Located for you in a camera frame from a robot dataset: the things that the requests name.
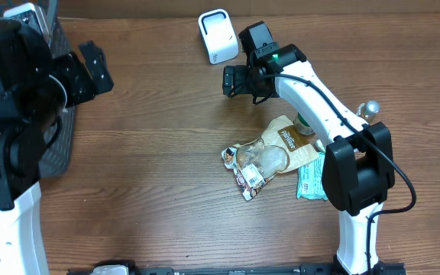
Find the grey plastic mesh basket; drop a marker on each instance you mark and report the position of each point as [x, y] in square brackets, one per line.
[56, 159]

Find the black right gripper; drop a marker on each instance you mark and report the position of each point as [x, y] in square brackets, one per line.
[241, 74]

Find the yellow Vim liquid bottle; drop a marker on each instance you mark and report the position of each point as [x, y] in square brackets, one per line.
[368, 110]

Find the Kleenex tissue pack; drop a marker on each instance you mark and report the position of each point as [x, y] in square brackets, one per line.
[320, 147]

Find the beige Pantree snack pouch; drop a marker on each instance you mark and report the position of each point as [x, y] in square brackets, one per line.
[280, 149]

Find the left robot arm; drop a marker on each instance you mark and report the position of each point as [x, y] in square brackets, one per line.
[35, 89]

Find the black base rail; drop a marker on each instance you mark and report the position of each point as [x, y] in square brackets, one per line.
[130, 267]

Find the teal snack packet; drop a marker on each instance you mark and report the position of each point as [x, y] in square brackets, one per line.
[310, 180]

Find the green lid white jar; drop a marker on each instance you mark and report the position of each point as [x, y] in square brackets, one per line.
[302, 126]

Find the white barcode scanner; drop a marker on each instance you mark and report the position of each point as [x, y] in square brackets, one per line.
[218, 35]

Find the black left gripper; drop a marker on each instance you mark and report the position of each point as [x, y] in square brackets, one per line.
[82, 89]

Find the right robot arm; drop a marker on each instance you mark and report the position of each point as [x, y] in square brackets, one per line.
[358, 167]

